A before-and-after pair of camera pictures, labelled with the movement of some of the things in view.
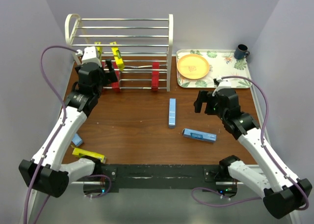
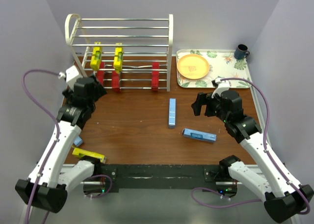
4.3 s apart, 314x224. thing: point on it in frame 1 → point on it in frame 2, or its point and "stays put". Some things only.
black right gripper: (202, 98) stays put
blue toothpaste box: (76, 139) stays put
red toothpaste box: (116, 85) stays put
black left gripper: (110, 76) → (99, 91)
